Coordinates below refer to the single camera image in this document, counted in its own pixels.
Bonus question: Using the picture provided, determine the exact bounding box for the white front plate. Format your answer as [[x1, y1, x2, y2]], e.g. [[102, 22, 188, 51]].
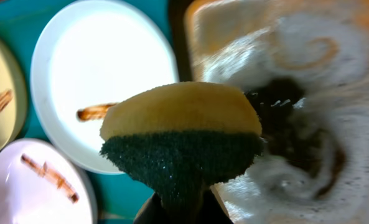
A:
[[0, 139, 98, 224]]

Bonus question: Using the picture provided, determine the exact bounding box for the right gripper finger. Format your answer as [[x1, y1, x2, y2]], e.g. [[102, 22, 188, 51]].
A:
[[133, 193, 167, 224]]

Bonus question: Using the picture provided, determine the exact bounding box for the yellow-green plate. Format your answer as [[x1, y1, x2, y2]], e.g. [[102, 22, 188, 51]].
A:
[[0, 39, 28, 150]]

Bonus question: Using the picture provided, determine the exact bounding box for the black soapy water tray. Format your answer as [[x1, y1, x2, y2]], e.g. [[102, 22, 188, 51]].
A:
[[168, 1, 369, 223]]

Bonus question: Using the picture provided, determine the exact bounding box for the yellow green sponge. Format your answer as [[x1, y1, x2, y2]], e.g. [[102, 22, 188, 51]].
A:
[[100, 82, 263, 215]]

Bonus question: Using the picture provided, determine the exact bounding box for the white plate with sauce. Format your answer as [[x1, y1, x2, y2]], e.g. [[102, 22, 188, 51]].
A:
[[30, 1, 179, 174]]

